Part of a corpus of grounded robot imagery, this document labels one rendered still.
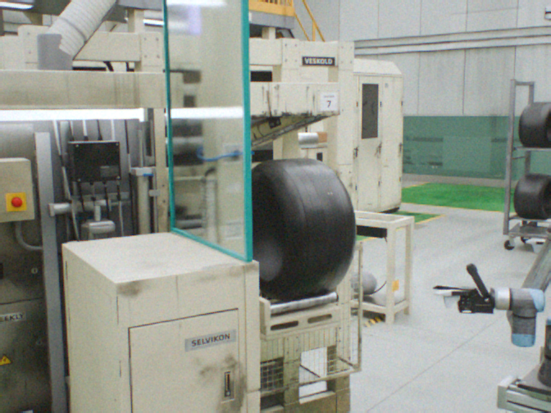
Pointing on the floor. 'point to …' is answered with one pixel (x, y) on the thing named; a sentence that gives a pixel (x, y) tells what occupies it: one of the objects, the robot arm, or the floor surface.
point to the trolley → (523, 208)
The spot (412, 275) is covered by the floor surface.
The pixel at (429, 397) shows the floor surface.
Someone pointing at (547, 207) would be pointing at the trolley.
